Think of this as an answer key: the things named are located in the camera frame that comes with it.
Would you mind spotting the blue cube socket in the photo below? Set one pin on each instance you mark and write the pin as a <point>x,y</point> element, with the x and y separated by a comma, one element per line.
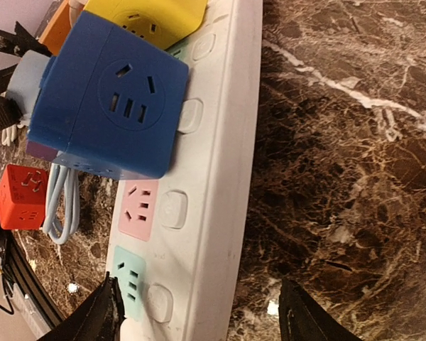
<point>109,104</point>

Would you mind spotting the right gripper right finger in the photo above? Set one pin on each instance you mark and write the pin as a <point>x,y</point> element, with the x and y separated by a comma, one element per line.
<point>302,318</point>

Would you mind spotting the white power strip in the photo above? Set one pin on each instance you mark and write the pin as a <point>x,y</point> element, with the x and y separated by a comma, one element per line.
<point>188,227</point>

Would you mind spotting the yellow cube socket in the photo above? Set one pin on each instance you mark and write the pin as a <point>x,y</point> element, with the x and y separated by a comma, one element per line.
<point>162,23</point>

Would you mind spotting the orange power strip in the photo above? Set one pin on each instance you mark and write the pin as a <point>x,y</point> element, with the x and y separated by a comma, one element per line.
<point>55,26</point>

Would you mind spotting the red cube socket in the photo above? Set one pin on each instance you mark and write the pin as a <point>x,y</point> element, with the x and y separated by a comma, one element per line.
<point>22,197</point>

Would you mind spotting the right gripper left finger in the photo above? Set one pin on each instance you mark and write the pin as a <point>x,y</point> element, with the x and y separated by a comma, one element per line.
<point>98,318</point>

